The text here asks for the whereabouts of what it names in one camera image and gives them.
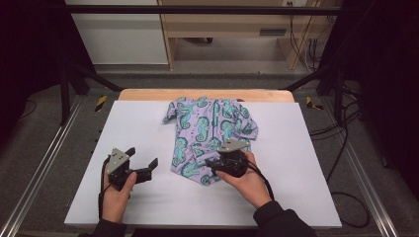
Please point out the wooden table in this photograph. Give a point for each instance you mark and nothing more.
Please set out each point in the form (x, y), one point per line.
(145, 94)

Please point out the person's right hand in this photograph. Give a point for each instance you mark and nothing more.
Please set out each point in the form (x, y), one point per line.
(250, 184)

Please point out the black frame strut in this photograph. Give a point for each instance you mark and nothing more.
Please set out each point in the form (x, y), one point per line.
(338, 95)
(66, 98)

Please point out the white cabinet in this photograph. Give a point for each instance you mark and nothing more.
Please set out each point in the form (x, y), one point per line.
(122, 36)

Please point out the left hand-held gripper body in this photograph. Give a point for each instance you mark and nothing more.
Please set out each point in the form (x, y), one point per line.
(119, 166)

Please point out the aluminium rail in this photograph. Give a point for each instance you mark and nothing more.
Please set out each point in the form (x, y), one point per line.
(365, 184)
(39, 171)

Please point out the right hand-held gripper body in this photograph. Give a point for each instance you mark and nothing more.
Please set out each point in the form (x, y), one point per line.
(232, 161)

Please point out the right yellow clamp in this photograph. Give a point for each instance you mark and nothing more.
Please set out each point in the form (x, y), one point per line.
(311, 103)

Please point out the purple seahorse print baby garment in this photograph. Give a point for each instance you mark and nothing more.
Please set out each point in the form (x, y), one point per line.
(204, 131)

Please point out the black curtain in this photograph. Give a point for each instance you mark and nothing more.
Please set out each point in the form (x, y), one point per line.
(385, 82)
(29, 49)

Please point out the person's left hand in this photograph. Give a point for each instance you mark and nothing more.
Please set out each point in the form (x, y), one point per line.
(117, 200)

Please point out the black horizontal frame bar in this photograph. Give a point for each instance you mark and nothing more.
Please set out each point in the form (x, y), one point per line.
(197, 10)

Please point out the light wooden desk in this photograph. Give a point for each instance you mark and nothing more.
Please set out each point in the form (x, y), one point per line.
(227, 24)

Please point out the white board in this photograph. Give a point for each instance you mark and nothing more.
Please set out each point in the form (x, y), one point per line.
(296, 184)

